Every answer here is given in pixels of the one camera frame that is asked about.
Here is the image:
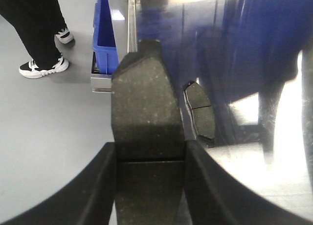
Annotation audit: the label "far white black sneaker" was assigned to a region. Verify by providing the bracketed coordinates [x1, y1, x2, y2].
[55, 28, 74, 44]

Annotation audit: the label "white black sneaker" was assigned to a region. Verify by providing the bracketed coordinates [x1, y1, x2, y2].
[55, 28, 74, 44]
[19, 56, 69, 79]

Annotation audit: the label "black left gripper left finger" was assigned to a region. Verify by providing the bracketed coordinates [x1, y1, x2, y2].
[5, 142, 117, 225]

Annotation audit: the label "near white black sneaker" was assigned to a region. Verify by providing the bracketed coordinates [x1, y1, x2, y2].
[19, 56, 69, 79]

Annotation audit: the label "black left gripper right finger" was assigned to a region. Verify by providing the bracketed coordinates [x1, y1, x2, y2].
[184, 140, 312, 225]

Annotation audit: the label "person black trouser legs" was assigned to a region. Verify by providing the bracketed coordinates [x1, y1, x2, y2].
[0, 0, 67, 67]

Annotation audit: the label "far left blue bin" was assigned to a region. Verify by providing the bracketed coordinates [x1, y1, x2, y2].
[93, 0, 119, 74]

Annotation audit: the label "grey brake pad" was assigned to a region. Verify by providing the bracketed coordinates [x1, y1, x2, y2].
[184, 82, 216, 148]
[112, 40, 185, 225]

